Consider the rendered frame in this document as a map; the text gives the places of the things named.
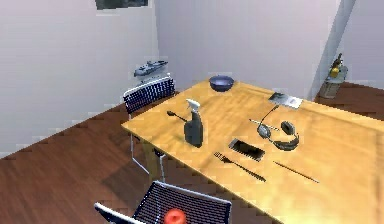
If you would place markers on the grey spray bottle dispenser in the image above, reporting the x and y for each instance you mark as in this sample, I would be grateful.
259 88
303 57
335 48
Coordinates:
194 128

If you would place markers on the black spoon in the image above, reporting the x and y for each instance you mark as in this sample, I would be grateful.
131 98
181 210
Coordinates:
176 115

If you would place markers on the blue bowl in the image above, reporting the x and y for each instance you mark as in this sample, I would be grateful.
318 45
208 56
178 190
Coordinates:
221 83

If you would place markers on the black mesh chair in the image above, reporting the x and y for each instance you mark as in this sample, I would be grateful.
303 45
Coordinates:
148 94
186 205

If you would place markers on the grey model ship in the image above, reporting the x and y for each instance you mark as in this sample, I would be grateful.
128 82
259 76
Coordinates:
149 67

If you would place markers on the black mobile phone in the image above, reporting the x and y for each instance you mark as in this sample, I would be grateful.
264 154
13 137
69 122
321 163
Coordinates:
247 149

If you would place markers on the black fork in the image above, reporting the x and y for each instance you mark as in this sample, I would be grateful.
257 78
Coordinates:
238 165

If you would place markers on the thin silver pen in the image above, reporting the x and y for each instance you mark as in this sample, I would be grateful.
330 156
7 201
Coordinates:
263 124

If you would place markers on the grey booklet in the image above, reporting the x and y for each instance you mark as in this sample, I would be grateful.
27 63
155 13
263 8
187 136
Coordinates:
286 99

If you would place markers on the black headphones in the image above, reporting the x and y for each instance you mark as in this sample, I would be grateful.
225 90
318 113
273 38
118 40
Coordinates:
287 135

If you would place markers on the red apple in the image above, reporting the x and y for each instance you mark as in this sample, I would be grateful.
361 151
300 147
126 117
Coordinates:
175 217

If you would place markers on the thin black pencil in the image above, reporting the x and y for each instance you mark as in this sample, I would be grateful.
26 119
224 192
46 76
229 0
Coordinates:
296 171

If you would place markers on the dark framed picture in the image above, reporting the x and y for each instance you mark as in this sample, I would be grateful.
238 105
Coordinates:
121 3

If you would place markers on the grey stand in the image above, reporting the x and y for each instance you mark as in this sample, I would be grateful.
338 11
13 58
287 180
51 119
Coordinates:
333 83

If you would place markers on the light wooden table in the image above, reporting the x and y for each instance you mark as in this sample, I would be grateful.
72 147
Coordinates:
333 150

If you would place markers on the yellow and brown statuette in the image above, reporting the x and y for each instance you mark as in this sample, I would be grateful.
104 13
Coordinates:
335 68

